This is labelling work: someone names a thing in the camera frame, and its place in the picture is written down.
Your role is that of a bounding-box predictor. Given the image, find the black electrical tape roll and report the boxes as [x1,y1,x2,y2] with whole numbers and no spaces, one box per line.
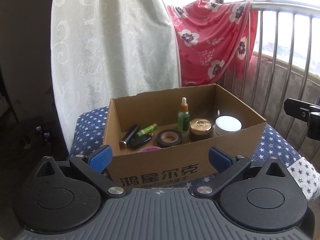
[157,129,182,148]

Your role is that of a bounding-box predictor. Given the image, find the white supplement bottle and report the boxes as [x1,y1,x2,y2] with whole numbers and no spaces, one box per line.
[214,115,242,136]

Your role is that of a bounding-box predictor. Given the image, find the black cylindrical tube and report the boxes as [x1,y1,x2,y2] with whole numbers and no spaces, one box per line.
[119,125,140,148]

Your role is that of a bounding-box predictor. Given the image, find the pink plastic lid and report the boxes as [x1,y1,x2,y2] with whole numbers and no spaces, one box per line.
[139,146,161,153]

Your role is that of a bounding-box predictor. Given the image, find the blue star-patterned cloth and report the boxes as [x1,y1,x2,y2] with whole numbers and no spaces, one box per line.
[69,106,319,202]

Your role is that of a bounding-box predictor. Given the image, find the white patterned curtain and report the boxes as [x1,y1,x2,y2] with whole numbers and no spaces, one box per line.
[50,0,181,148]

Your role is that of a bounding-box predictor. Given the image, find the brown cardboard box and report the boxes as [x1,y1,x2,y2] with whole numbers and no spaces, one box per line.
[104,84,266,188]

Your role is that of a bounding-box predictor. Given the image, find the green lip balm stick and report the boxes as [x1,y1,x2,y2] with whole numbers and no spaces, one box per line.
[137,124,157,137]

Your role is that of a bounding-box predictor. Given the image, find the black key fob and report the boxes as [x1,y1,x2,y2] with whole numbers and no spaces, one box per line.
[129,134,154,150]

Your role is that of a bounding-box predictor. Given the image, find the green dropper bottle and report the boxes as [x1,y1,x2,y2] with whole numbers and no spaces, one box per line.
[177,97,190,133]

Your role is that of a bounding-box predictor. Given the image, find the metal window railing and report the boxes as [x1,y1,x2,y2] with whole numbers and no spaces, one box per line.
[222,0,320,163]

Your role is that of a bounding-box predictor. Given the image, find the dark jar with copper lid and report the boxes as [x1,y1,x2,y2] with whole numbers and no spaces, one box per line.
[189,119,213,141]

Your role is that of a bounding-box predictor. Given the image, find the red floral cloth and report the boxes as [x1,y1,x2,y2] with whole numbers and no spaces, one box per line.
[167,0,258,87]

